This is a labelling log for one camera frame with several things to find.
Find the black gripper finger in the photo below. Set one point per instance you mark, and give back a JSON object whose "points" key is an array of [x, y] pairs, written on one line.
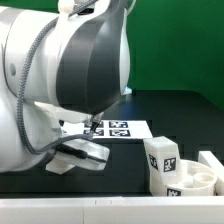
{"points": [[95, 121]]}

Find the white round stool seat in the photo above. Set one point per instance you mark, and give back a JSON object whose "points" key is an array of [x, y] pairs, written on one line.
{"points": [[197, 179]]}

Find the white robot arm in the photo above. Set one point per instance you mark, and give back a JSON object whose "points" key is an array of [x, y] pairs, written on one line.
{"points": [[65, 66]]}

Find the white marker sheet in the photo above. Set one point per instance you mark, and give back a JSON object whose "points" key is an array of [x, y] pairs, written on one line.
{"points": [[112, 129]]}

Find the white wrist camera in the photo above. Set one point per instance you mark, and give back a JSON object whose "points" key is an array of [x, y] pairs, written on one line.
{"points": [[84, 154]]}

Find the white front wall rail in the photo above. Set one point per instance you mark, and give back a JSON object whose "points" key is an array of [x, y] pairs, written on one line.
{"points": [[115, 210]]}

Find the white wall rail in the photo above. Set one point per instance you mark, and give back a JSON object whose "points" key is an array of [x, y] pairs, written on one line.
{"points": [[115, 210], [207, 158]]}

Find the white right wall rail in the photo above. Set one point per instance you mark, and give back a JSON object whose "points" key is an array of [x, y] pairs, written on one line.
{"points": [[207, 158]]}

